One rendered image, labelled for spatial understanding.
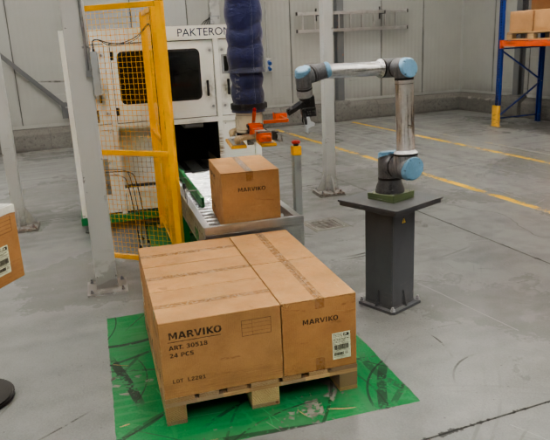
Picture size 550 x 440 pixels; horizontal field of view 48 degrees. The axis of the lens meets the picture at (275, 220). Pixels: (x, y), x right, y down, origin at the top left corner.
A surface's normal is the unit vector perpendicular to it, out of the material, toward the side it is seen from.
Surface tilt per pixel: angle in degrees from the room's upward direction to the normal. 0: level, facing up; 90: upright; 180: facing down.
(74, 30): 90
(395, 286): 90
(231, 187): 90
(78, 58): 90
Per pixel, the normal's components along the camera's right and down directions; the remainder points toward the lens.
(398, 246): 0.66, 0.18
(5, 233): 0.96, 0.04
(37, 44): 0.37, 0.24
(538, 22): -0.95, 0.13
